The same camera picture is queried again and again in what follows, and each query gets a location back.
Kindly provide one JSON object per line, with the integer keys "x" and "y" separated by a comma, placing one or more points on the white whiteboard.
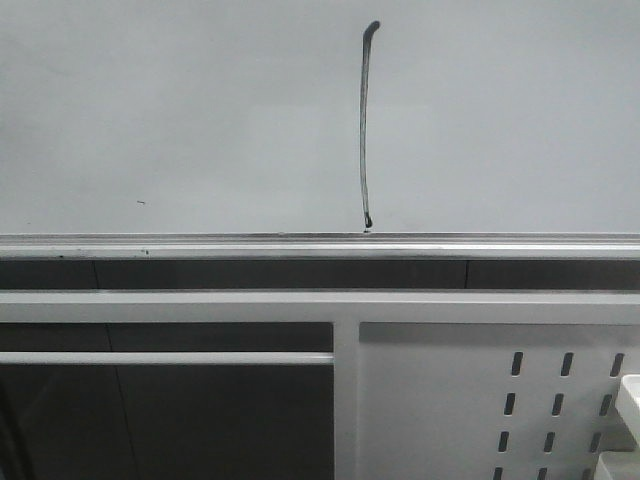
{"x": 273, "y": 116}

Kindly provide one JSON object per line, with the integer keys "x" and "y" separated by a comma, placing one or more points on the white perforated pegboard panel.
{"x": 488, "y": 401}

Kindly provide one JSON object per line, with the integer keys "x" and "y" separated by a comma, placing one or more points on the white plastic bin upper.
{"x": 628, "y": 405}

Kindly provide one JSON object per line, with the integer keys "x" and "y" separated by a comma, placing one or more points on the white plastic bin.
{"x": 628, "y": 405}
{"x": 613, "y": 465}

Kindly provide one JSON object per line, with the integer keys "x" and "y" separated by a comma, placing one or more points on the white plastic bin lower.
{"x": 613, "y": 465}

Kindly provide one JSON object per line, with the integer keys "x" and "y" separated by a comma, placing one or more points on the white metal frame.
{"x": 345, "y": 311}

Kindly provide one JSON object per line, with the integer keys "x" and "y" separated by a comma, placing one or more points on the aluminium whiteboard tray rail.
{"x": 304, "y": 246}

